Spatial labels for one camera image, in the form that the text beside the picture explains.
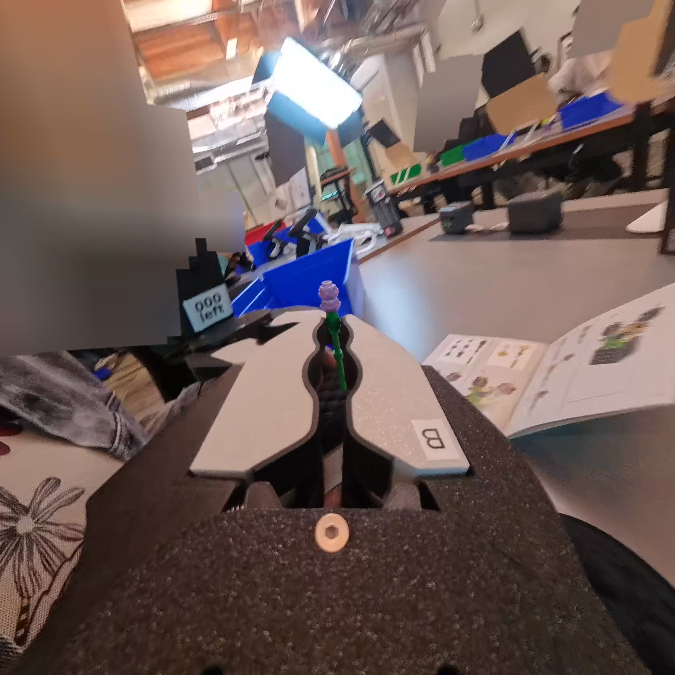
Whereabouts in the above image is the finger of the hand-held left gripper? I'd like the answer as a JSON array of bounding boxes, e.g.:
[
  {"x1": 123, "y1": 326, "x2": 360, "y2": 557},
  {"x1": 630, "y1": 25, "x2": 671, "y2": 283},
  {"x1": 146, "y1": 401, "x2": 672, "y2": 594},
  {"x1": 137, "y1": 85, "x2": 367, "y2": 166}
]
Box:
[
  {"x1": 268, "y1": 308, "x2": 320, "y2": 335},
  {"x1": 210, "y1": 336, "x2": 265, "y2": 367}
]

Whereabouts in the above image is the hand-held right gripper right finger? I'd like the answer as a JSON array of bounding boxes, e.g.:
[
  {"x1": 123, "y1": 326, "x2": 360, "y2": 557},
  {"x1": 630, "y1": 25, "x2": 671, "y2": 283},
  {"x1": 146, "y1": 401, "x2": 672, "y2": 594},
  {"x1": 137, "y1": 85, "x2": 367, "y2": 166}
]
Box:
[{"x1": 343, "y1": 315, "x2": 471, "y2": 480}]

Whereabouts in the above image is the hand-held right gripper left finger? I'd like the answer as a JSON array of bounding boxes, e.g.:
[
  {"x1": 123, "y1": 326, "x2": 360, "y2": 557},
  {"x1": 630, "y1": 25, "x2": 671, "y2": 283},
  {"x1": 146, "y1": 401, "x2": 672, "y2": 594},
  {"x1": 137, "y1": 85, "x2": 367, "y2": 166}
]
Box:
[{"x1": 189, "y1": 310, "x2": 324, "y2": 482}]

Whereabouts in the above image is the purple toy brick flower stem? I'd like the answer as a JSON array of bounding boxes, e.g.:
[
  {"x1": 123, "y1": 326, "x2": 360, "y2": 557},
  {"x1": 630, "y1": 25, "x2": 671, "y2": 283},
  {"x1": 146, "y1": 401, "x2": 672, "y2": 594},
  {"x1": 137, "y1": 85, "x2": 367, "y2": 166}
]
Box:
[{"x1": 318, "y1": 281, "x2": 349, "y2": 393}]

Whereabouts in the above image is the person's left forearm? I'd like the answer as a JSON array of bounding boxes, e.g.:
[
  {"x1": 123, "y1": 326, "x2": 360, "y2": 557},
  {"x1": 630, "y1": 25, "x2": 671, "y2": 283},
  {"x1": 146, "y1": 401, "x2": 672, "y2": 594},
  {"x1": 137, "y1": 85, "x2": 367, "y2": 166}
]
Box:
[{"x1": 0, "y1": 351, "x2": 151, "y2": 462}]

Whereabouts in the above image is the grey desk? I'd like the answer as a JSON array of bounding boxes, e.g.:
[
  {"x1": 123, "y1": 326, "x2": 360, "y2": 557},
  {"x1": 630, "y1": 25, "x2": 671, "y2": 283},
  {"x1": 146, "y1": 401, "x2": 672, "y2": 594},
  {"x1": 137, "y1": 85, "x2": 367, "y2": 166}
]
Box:
[{"x1": 356, "y1": 187, "x2": 675, "y2": 560}]

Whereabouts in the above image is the large blue plastic bin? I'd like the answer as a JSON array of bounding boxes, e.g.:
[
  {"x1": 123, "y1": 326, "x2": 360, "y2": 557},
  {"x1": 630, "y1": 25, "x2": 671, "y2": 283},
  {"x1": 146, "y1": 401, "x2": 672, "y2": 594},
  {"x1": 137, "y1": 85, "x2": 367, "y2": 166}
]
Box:
[{"x1": 232, "y1": 238, "x2": 355, "y2": 320}]

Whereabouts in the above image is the red plastic bin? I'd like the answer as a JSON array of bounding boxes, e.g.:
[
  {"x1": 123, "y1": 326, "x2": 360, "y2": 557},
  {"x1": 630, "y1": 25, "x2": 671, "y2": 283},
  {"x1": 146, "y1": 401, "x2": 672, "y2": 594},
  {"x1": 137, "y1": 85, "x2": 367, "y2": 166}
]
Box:
[{"x1": 244, "y1": 220, "x2": 287, "y2": 248}]

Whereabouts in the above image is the open instruction booklet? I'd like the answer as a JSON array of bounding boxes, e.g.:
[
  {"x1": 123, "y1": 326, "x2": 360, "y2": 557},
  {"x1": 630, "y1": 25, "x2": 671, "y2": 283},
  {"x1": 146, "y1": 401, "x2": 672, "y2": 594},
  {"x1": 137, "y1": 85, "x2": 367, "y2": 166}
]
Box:
[{"x1": 422, "y1": 282, "x2": 675, "y2": 439}]

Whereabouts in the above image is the small dark device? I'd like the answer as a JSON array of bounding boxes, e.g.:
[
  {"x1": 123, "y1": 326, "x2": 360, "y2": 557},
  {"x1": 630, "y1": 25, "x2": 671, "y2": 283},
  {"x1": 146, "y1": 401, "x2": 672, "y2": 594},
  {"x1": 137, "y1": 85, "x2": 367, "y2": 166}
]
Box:
[{"x1": 438, "y1": 201, "x2": 476, "y2": 235}]

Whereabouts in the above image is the studio light panel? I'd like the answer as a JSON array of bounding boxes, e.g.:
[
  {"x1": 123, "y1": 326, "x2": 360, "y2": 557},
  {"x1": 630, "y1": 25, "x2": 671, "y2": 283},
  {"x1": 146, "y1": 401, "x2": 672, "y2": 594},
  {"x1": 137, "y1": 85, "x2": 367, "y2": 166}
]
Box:
[{"x1": 252, "y1": 36, "x2": 366, "y2": 147}]

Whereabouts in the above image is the white floral garment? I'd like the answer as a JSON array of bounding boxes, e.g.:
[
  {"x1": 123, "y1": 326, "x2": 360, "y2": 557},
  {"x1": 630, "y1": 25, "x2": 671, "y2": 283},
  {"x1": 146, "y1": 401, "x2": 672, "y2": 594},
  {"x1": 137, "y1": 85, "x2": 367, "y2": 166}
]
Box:
[{"x1": 0, "y1": 422, "x2": 130, "y2": 657}]

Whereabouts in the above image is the grey fabric box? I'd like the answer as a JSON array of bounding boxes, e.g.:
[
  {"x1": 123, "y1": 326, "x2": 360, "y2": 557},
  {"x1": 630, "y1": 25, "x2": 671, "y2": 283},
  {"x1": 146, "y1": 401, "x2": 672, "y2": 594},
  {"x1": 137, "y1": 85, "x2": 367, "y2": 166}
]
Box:
[{"x1": 506, "y1": 190, "x2": 563, "y2": 234}]

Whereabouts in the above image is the small blue tray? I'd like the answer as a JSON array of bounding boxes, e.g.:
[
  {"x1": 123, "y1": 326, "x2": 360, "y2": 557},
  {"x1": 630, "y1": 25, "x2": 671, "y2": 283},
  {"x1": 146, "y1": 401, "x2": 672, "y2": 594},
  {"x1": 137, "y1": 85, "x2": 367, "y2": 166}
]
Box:
[{"x1": 463, "y1": 133, "x2": 516, "y2": 160}]

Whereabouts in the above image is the long wooden table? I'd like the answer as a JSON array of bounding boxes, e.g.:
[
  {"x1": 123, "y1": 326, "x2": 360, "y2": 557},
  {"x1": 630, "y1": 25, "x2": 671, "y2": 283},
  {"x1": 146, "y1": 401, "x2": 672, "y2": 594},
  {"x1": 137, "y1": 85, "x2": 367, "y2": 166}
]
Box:
[{"x1": 387, "y1": 92, "x2": 675, "y2": 212}]

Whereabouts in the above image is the person's leg in black pants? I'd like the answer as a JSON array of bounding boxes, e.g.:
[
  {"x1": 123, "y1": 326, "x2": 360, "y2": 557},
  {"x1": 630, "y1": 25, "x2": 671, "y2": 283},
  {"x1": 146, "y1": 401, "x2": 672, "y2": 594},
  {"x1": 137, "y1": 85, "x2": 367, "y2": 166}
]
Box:
[{"x1": 559, "y1": 514, "x2": 675, "y2": 675}]

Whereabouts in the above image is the open cardboard box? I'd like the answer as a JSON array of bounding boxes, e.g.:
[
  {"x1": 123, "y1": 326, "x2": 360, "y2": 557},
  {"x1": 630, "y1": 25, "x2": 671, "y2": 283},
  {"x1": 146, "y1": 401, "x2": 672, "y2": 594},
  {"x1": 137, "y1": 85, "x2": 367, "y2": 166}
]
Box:
[{"x1": 485, "y1": 74, "x2": 560, "y2": 136}]

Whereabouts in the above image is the wide blue tray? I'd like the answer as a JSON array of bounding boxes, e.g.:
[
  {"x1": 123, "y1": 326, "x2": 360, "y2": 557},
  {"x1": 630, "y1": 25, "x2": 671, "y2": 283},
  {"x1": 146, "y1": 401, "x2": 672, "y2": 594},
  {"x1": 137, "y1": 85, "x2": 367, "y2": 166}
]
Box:
[{"x1": 558, "y1": 94, "x2": 624, "y2": 131}]

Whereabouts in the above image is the large cardboard box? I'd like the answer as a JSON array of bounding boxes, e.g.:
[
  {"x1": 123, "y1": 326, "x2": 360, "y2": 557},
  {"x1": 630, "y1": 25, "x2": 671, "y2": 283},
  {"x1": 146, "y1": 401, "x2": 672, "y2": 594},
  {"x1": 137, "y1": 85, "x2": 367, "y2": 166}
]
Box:
[{"x1": 606, "y1": 0, "x2": 675, "y2": 103}]

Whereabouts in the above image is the white cable bundle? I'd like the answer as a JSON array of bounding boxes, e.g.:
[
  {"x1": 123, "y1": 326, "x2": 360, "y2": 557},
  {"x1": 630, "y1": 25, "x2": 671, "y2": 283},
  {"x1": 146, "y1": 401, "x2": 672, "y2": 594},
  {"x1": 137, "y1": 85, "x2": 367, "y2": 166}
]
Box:
[{"x1": 326, "y1": 221, "x2": 381, "y2": 251}]

